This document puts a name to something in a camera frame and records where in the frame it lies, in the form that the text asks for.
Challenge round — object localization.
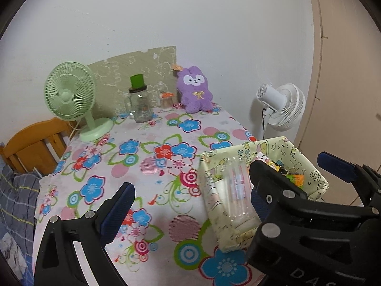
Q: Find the green desk fan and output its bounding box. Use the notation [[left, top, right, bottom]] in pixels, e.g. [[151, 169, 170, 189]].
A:
[[44, 62, 114, 142]]

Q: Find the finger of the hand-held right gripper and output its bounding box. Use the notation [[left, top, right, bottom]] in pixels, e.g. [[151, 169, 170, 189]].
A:
[[317, 152, 381, 212]]

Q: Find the floral tablecloth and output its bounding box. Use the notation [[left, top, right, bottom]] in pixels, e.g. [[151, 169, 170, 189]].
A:
[[33, 104, 262, 286]]

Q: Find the cream fan power cable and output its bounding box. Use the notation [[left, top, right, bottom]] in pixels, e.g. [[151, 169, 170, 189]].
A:
[[69, 118, 83, 141]]

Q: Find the beige door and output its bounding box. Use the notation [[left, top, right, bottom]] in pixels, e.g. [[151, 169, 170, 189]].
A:
[[295, 0, 381, 207]]

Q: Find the purple plush bunny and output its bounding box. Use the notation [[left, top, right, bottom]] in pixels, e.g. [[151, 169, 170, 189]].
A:
[[172, 65, 214, 114]]

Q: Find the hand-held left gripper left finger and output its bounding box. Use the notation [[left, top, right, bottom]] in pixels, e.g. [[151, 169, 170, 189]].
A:
[[35, 182, 136, 286]]

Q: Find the white standing fan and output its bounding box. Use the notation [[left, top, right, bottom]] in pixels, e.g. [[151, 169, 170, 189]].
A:
[[256, 83, 306, 140]]

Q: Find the small jar orange lid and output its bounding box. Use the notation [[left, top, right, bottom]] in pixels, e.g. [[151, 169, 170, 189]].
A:
[[160, 91, 174, 109]]

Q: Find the grey plaid quilt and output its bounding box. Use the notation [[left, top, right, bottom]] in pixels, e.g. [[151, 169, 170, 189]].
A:
[[0, 164, 41, 236]]

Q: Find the wooden bed headboard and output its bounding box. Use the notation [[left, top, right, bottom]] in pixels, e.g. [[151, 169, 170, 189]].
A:
[[0, 117, 75, 175]]

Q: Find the glass jar mug green lid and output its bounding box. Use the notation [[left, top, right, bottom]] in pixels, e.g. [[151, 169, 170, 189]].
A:
[[125, 74, 155, 123]]

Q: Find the blue checked bed sheet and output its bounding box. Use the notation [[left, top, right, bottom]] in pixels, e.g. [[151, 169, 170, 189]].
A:
[[0, 232, 35, 286]]

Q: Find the yellow cartoon print box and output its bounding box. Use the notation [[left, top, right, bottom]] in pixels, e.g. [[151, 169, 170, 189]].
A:
[[198, 136, 329, 254]]

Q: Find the clear plastic packet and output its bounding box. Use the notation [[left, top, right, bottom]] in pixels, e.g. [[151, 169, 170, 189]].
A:
[[222, 156, 253, 219]]

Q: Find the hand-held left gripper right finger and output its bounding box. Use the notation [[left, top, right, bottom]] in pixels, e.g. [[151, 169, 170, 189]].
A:
[[246, 160, 381, 286]]

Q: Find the green patterned board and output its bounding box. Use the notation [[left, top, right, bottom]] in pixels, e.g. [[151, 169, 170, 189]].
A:
[[87, 46, 177, 117]]

